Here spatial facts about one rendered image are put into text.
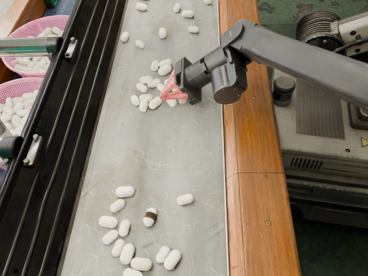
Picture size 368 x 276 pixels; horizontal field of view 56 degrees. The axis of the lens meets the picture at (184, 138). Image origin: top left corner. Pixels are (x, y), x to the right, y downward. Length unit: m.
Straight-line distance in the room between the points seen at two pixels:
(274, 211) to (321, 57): 0.29
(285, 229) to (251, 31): 0.37
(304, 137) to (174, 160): 0.54
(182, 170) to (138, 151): 0.11
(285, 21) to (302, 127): 1.39
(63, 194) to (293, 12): 2.33
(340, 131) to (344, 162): 0.10
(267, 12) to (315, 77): 2.00
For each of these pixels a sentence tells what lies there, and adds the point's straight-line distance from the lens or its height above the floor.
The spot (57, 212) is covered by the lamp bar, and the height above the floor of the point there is 1.07.
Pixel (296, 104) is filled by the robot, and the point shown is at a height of 0.47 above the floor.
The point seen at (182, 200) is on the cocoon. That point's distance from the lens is 0.68.
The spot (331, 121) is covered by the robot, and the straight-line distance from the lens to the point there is 1.22.
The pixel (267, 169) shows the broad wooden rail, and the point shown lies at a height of 0.76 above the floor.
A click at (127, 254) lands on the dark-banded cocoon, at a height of 0.76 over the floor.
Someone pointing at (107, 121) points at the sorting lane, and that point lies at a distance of 0.85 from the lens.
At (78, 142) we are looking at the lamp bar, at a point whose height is 1.07.
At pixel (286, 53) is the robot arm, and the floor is 0.98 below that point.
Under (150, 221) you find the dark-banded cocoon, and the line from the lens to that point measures 0.67.
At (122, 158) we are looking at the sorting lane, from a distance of 0.77.
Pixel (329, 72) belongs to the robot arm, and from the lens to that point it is 0.55.
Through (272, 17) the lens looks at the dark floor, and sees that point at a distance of 2.50.
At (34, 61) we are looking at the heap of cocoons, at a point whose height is 0.74.
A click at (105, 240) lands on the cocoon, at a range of 0.67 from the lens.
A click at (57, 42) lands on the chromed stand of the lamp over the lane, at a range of 0.44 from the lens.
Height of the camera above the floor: 1.36
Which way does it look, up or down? 52 degrees down
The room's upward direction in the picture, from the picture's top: 5 degrees counter-clockwise
